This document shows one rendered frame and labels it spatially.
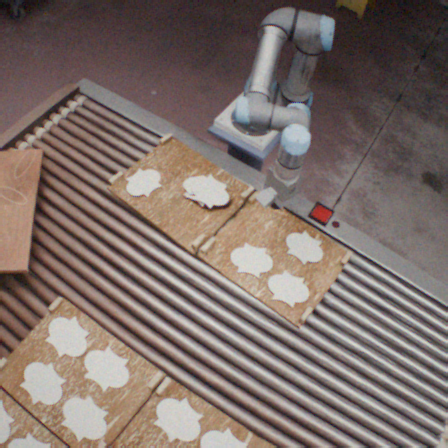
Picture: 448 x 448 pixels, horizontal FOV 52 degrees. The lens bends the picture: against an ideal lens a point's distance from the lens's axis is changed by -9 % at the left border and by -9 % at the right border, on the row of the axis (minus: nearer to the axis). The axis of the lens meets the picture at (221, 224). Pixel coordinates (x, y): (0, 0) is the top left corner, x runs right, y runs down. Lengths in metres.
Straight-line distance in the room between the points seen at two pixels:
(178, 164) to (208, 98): 1.75
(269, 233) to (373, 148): 1.96
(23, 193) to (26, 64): 2.43
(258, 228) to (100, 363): 0.71
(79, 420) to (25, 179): 0.83
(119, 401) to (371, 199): 2.26
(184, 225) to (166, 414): 0.66
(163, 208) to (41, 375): 0.72
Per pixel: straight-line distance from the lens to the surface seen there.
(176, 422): 1.44
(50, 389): 1.49
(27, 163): 1.81
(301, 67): 1.80
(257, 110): 1.42
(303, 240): 1.74
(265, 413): 1.50
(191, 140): 2.00
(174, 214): 1.74
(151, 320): 1.56
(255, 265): 1.65
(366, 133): 3.67
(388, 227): 3.17
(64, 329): 1.55
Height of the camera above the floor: 2.35
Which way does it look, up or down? 55 degrees down
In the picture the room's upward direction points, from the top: 11 degrees clockwise
